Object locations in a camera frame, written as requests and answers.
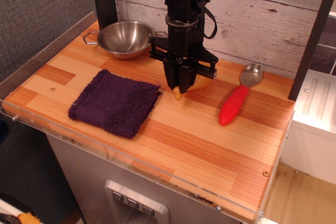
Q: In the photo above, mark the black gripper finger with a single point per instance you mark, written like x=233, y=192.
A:
x=172, y=74
x=187, y=77

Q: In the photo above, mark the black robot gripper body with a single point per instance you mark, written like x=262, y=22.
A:
x=184, y=45

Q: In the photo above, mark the yellow toy chicken leg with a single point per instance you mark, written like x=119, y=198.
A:
x=200, y=83

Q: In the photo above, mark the small metal bowl with handles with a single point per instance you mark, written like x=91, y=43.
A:
x=124, y=40

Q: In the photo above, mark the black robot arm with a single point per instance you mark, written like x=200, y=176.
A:
x=185, y=9

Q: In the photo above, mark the purple rag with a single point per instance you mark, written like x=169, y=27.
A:
x=116, y=104

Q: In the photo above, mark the clear acrylic front guard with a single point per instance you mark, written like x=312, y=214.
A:
x=220, y=204

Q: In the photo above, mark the clear acrylic guard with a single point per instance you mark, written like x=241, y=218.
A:
x=42, y=57
x=220, y=204

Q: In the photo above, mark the silver dispenser button panel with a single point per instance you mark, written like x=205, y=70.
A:
x=130, y=206

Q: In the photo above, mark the clear acrylic left guard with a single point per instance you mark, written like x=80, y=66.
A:
x=42, y=57

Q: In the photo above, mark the yellow object bottom left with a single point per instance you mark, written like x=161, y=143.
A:
x=28, y=218

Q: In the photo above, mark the red handled metal spoon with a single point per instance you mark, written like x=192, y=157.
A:
x=250, y=76

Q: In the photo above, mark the dark left vertical post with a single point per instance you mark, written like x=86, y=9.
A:
x=106, y=12

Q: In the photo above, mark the dark vertical post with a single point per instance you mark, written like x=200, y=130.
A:
x=313, y=40
x=106, y=12

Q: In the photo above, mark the dark right vertical post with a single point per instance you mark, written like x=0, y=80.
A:
x=313, y=40

